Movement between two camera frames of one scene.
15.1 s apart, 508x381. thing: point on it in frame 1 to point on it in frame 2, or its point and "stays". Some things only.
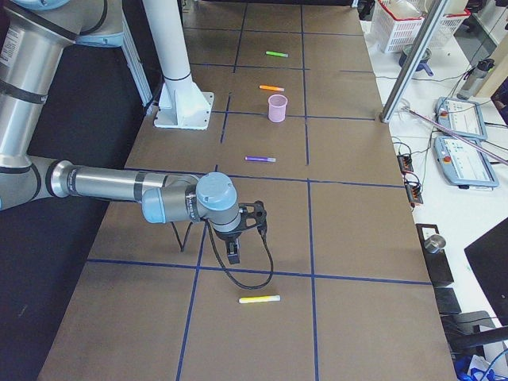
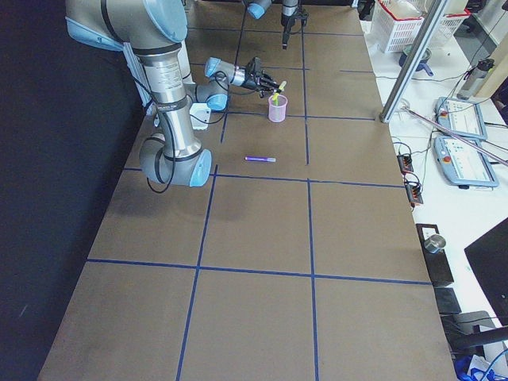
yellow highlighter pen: x=244 y=300 to x=281 y=87
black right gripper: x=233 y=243 to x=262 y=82
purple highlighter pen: x=260 y=159 stays
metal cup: x=434 y=244 stays
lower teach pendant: x=463 y=163 stays
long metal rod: x=485 y=149 stays
